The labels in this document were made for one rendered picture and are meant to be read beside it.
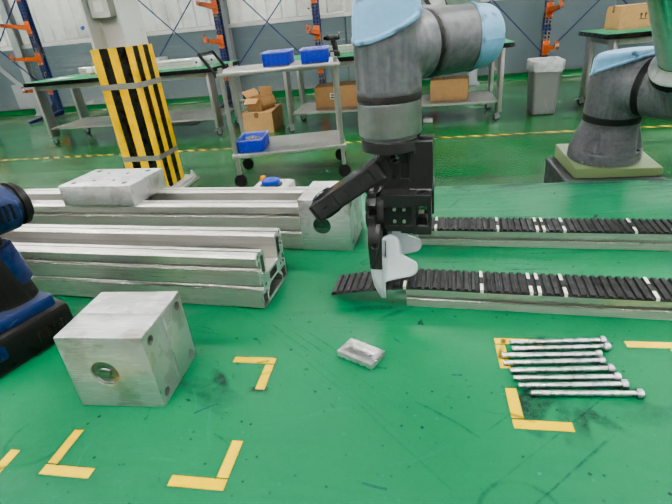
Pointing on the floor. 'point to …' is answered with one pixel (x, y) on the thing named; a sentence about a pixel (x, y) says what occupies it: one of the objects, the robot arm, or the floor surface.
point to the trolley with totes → (255, 146)
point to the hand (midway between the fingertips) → (381, 278)
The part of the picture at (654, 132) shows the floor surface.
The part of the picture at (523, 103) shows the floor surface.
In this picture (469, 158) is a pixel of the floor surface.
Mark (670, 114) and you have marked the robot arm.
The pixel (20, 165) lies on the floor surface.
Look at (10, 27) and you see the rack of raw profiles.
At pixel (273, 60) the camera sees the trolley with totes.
